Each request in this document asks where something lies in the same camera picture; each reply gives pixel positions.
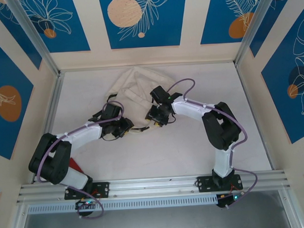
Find cream canvas backpack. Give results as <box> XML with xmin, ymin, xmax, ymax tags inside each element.
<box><xmin>106</xmin><ymin>64</ymin><xmax>180</xmax><ymax>135</ymax></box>

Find red pencil case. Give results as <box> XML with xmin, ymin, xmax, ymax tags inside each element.
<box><xmin>68</xmin><ymin>157</ymin><xmax>84</xmax><ymax>174</ymax></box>

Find small circuit board green LEDs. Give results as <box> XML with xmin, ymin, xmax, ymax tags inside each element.
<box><xmin>216</xmin><ymin>192</ymin><xmax>246</xmax><ymax>209</ymax></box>
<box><xmin>74</xmin><ymin>198</ymin><xmax>98</xmax><ymax>210</ymax></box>

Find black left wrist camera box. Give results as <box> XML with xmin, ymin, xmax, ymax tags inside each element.
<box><xmin>101</xmin><ymin>101</ymin><xmax>122</xmax><ymax>119</ymax></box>

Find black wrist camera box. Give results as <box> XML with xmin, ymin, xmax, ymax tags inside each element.
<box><xmin>101</xmin><ymin>101</ymin><xmax>122</xmax><ymax>119</ymax></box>
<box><xmin>150</xmin><ymin>85</ymin><xmax>171</xmax><ymax>105</ymax></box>

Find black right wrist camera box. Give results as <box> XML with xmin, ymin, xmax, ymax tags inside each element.
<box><xmin>150</xmin><ymin>85</ymin><xmax>171</xmax><ymax>105</ymax></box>

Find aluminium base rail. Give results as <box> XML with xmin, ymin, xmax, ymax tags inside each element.
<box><xmin>15</xmin><ymin>169</ymin><xmax>293</xmax><ymax>204</ymax></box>

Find aluminium side rail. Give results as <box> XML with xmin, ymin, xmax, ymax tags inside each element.
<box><xmin>234</xmin><ymin>61</ymin><xmax>276</xmax><ymax>172</ymax></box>
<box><xmin>27</xmin><ymin>71</ymin><xmax>68</xmax><ymax>184</ymax></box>

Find grey slotted cable duct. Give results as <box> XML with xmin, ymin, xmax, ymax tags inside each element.
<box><xmin>26</xmin><ymin>193</ymin><xmax>219</xmax><ymax>215</ymax></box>

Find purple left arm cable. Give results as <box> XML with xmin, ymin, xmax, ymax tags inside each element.
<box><xmin>34</xmin><ymin>100</ymin><xmax>129</xmax><ymax>221</ymax></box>

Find aluminium frame post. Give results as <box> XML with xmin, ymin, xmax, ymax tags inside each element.
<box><xmin>232</xmin><ymin>0</ymin><xmax>292</xmax><ymax>67</ymax></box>
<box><xmin>6</xmin><ymin>0</ymin><xmax>62</xmax><ymax>78</ymax></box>

